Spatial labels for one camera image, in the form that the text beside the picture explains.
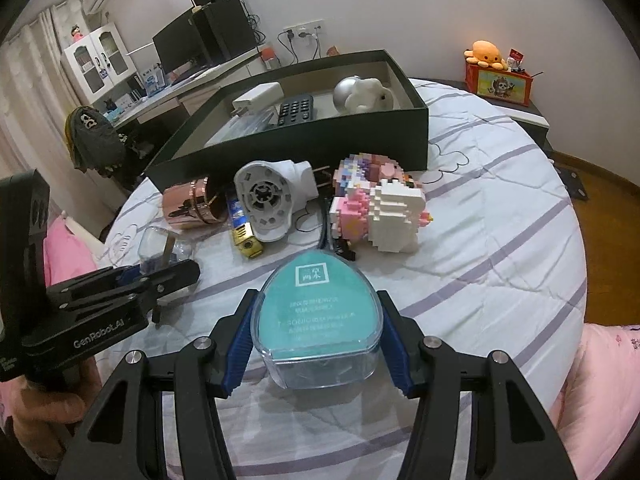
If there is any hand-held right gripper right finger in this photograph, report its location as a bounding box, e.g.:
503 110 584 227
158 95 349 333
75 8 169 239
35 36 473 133
375 290 583 480

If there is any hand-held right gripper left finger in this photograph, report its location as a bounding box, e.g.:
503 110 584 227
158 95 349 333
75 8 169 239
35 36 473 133
55 289 261 480

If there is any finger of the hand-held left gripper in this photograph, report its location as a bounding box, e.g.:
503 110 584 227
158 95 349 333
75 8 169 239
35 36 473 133
66 259 202 328
47 264 152 302

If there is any clear small plastic box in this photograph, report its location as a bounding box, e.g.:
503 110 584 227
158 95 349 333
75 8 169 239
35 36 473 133
137 226 193 273

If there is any rose gold metal cup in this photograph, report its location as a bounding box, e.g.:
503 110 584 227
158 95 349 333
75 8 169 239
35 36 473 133
161 175 231 231

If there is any clear case with teal label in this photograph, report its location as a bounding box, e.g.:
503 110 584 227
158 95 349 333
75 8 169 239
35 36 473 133
250 252 385 391

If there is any white round plug-in device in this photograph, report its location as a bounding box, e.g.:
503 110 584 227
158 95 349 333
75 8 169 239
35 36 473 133
234 158 335 243

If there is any pink white block figure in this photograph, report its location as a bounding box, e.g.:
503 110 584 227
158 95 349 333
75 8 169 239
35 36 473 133
327 152 432 255

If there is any dark green cardboard box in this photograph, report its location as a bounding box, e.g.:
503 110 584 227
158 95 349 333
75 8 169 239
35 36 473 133
145 49 430 191

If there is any white power adapter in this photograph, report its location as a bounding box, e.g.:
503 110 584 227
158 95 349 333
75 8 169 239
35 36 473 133
231 81 283 113

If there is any black keypad device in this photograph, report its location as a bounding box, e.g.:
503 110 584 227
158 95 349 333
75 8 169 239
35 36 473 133
276 93 317 123

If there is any silver round ball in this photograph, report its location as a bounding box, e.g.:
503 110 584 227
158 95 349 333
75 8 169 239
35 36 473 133
333 76 366 111

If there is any white plastic figurine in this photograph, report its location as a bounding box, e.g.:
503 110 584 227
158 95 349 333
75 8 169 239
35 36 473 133
352 77 396 113

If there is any person's left hand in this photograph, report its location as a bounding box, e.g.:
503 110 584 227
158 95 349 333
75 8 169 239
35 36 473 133
12 360 103 441

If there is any pink blanket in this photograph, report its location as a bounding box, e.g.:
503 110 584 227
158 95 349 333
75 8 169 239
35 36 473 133
42 220 101 271

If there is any round table with striped cloth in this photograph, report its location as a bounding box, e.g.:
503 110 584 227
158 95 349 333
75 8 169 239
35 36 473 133
100 77 588 480

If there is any black office chair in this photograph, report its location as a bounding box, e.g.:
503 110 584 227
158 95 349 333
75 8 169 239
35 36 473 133
100 130 151 186

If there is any yellow garment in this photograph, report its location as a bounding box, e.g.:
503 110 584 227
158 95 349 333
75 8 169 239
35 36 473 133
64 110 81 161

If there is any grey printed jacket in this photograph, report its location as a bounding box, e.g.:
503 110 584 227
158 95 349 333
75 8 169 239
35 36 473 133
65 107 128 176

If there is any beige curtain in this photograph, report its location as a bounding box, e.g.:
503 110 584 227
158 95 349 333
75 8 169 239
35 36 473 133
0 7 101 221

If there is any white and blue card box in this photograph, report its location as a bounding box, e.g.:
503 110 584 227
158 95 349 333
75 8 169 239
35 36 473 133
107 97 136 121

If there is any white desk with drawers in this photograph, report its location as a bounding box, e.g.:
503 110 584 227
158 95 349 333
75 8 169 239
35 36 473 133
102 42 273 131

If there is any blue and white carton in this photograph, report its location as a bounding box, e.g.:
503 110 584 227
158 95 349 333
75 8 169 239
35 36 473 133
141 66 167 97

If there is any white glass-door cabinet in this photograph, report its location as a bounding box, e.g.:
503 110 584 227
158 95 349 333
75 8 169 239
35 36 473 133
60 21 138 108

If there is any black computer monitor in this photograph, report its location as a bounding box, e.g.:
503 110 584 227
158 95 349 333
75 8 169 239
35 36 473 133
152 9 208 75

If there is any black floor scale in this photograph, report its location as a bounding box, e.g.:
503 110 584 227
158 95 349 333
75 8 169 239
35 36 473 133
552 157 593 201

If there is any black computer tower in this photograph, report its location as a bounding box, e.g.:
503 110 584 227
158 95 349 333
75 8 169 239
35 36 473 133
192 0 257 61

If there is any red printed storage box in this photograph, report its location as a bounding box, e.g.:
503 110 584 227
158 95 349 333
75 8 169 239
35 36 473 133
465 62 535 107

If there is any orange octopus plush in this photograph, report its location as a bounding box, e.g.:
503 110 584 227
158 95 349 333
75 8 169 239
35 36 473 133
463 40 507 68

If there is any small red card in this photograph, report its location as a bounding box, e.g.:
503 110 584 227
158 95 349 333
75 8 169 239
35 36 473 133
507 47 531 73

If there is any thin black cable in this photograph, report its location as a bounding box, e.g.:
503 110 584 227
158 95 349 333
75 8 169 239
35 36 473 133
292 205 361 263

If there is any black power cable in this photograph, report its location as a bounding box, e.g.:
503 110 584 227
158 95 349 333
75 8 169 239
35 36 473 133
277 30 323 66

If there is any white wall outlet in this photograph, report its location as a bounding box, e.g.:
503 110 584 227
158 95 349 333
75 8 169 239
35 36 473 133
283 20 327 41

